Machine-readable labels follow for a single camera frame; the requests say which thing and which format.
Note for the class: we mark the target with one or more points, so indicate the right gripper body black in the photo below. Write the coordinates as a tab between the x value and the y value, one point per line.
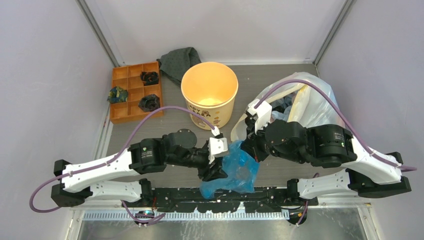
259	148

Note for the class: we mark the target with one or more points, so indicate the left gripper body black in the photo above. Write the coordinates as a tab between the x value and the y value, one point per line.
206	172

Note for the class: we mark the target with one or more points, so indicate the blue trash bag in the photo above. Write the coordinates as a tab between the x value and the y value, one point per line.
241	170

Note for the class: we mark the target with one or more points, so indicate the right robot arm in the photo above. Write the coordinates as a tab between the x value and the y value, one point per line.
327	146

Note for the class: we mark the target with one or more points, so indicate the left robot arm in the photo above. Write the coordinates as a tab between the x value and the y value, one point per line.
96	180

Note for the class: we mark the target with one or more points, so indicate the yellow trash bin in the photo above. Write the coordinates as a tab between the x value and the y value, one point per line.
210	89

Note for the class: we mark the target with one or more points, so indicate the large clear plastic bag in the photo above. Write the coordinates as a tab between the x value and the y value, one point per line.
297	102

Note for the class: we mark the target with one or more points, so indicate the black bag roll lower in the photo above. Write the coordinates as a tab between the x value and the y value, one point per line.
149	103

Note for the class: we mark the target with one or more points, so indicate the black bag roll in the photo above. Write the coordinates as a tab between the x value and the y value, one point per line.
149	78
149	103

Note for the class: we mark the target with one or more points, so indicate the black bag roll upper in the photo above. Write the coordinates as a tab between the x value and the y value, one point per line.
149	78

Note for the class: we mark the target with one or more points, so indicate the grey dotted cloth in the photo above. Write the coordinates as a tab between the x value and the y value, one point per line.
176	63

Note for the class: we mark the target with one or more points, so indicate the blue green bag roll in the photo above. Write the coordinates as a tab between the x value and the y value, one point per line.
117	95

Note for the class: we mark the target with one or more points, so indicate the orange compartment tray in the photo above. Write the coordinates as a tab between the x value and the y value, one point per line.
129	78

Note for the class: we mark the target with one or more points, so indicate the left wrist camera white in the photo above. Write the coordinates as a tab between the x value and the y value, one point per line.
218	147

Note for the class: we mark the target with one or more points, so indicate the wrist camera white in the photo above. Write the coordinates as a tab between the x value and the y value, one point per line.
263	114
218	147

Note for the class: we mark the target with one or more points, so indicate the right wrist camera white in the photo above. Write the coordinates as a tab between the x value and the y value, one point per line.
263	114

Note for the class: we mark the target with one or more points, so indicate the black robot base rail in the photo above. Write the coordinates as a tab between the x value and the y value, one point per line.
268	199

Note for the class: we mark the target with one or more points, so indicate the white slotted cable duct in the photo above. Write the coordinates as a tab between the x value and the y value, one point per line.
121	215

